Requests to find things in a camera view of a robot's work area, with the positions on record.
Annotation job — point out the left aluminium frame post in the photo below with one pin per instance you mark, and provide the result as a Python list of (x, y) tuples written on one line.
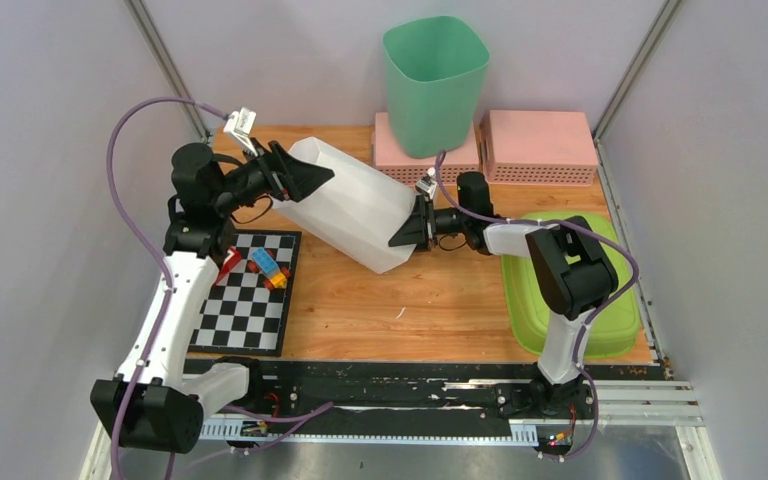
[(144, 22)]

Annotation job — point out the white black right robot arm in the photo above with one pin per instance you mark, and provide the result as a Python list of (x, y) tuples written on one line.
[(574, 276)]

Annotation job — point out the mint green trash bin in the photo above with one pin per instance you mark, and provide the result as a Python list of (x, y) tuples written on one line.
[(435, 69)]

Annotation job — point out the blue yellow toy car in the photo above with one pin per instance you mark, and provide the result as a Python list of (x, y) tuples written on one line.
[(262, 261)]

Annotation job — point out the black white checkerboard mat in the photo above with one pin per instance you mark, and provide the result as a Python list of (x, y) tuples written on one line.
[(241, 316)]

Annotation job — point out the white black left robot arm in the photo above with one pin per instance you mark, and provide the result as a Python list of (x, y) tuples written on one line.
[(147, 404)]

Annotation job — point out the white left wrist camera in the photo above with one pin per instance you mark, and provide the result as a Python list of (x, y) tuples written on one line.
[(238, 126)]

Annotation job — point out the red white toy block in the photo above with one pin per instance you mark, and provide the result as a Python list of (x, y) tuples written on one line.
[(232, 259)]

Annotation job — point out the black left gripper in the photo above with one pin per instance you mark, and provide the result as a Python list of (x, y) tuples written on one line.
[(286, 178)]

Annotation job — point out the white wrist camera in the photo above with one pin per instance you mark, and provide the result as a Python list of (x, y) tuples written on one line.
[(238, 126), (427, 184)]

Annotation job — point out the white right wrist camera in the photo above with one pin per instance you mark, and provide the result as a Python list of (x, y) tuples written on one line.
[(427, 184)]

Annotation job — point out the right aluminium frame post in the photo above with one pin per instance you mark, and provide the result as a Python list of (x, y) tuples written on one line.
[(647, 47)]

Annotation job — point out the aluminium frame post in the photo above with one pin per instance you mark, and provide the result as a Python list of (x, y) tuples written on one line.
[(144, 22), (647, 47)]

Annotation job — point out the pink perforated plastic basket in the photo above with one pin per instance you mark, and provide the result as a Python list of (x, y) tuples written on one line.
[(388, 157)]

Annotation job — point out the white translucent bin liner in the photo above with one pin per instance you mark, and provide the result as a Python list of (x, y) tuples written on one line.
[(357, 211)]

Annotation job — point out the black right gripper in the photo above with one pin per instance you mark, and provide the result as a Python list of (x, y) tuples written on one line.
[(420, 227)]

